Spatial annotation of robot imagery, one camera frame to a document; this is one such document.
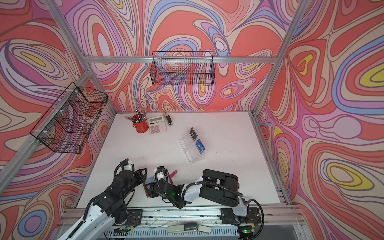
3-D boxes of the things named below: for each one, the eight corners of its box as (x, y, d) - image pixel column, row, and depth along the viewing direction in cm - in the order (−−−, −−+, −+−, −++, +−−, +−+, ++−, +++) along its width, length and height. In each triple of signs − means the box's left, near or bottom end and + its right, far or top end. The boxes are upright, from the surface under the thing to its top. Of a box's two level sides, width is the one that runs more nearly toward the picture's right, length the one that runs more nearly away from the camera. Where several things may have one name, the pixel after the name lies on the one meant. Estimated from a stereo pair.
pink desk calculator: (150, 135, 108) (149, 132, 104) (149, 121, 117) (148, 118, 113) (167, 132, 110) (166, 129, 106) (164, 118, 119) (164, 115, 115)
